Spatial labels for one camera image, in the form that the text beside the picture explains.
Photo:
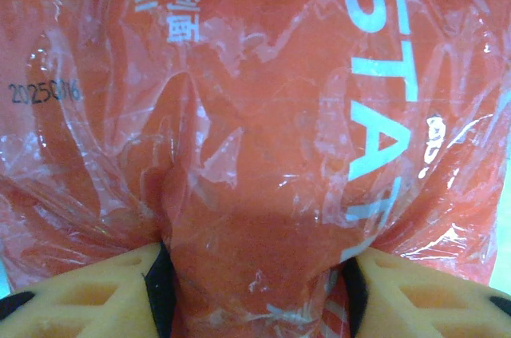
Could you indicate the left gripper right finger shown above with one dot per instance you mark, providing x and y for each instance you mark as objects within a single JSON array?
[{"x": 431, "y": 306}]

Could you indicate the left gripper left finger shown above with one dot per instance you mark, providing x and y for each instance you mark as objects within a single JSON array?
[{"x": 80, "y": 306}]

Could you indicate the orange macaroni bag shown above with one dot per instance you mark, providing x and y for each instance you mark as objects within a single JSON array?
[{"x": 279, "y": 114}]

